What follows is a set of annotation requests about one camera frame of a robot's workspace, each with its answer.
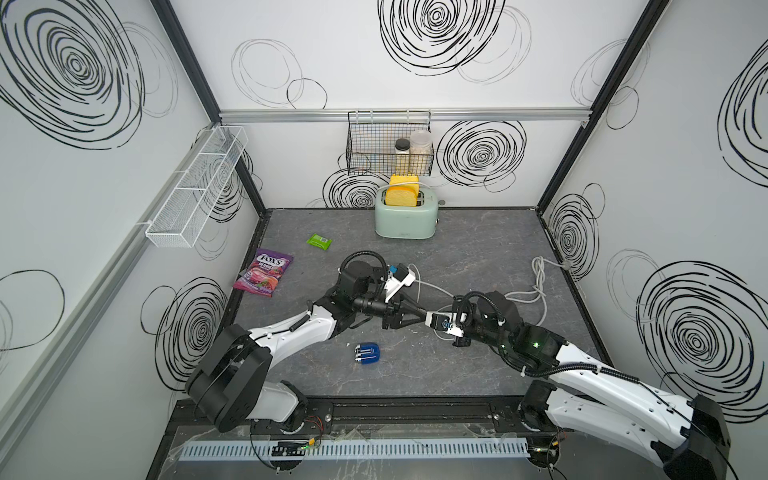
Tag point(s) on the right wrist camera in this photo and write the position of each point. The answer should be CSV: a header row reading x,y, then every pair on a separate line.
x,y
447,322

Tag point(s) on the mint green toaster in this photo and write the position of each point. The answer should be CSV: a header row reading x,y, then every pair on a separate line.
x,y
407,223

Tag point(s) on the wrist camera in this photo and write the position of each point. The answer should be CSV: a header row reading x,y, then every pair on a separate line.
x,y
399,276
447,322

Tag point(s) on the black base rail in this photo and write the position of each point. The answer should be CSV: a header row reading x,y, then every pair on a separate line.
x,y
408,411

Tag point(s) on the white lid plastic jar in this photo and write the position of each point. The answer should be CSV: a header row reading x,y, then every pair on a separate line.
x,y
421,152

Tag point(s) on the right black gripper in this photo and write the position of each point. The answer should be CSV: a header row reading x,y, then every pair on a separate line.
x,y
470,308

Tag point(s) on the yellow sponge toast back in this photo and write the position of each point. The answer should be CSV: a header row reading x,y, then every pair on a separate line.
x,y
404,181

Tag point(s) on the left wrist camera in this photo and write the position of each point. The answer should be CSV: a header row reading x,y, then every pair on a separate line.
x,y
399,276

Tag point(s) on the green candy packet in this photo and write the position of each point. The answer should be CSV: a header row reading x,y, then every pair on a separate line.
x,y
320,242

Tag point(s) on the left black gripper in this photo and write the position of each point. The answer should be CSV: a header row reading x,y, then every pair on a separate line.
x,y
393,310

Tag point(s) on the white wire shelf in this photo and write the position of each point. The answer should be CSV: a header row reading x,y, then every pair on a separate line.
x,y
203,182

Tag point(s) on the grey slotted cable duct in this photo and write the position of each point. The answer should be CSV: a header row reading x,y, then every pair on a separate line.
x,y
373,449

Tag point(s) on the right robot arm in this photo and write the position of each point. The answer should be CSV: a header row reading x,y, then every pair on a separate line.
x,y
686,437

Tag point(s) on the yellow sponge toast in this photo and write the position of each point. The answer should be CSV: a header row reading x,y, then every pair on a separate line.
x,y
404,181
402,195

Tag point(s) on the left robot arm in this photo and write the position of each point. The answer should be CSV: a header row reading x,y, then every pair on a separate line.
x,y
230,386

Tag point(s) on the black lid spice jar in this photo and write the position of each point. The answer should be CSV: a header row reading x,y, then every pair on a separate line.
x,y
402,157

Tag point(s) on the black wire basket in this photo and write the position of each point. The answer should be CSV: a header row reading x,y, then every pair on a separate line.
x,y
371,136

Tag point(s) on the yellow sponge toast front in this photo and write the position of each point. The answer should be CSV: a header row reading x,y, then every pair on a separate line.
x,y
402,195

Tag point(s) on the purple candy bag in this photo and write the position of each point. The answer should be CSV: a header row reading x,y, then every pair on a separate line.
x,y
262,276

